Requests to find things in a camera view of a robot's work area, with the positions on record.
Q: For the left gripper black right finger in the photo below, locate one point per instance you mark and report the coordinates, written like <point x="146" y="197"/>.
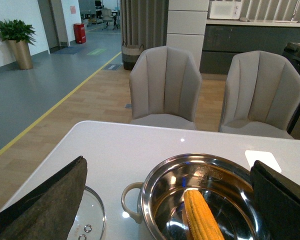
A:
<point x="278" y="199"/>

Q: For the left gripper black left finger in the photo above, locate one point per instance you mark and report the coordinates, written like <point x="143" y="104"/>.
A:
<point x="48" y="211"/>

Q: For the glass pot lid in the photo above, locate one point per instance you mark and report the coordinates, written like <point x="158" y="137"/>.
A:
<point x="90" y="220"/>

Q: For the yellow corn cob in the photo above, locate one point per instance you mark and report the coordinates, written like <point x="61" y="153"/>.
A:
<point x="201" y="221"/>

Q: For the beige steel cooking pot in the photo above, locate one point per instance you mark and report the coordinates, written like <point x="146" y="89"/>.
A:
<point x="225" y="185"/>

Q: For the right beige upholstered chair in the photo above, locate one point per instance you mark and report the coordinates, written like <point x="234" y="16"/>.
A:
<point x="259" y="96"/>

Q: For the beige upholstered chair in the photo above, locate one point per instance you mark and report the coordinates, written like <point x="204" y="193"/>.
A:
<point x="259" y="96"/>
<point x="165" y="85"/>

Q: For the left beige upholstered chair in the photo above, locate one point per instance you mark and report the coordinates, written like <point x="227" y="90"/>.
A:
<point x="165" y="85"/>

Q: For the dark kitchen counter cabinet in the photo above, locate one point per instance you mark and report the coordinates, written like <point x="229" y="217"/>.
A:
<point x="224" y="39"/>

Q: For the woven laundry basket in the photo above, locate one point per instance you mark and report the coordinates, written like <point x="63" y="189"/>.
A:
<point x="130" y="54"/>

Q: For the green potted plant gold planter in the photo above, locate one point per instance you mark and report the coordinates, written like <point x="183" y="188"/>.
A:
<point x="18" y="36"/>

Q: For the red fire extinguisher box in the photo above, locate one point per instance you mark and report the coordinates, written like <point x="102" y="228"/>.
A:
<point x="79" y="33"/>

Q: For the white microwave oven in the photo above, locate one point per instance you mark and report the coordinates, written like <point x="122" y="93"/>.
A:
<point x="224" y="10"/>

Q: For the grey office chair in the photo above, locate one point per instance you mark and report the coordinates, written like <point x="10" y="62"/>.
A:
<point x="107" y="16"/>

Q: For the white refrigerator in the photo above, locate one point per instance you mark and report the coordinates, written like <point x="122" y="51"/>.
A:
<point x="186" y="25"/>

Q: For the grey pleated curtain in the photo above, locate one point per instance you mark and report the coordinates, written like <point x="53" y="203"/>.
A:
<point x="144" y="22"/>

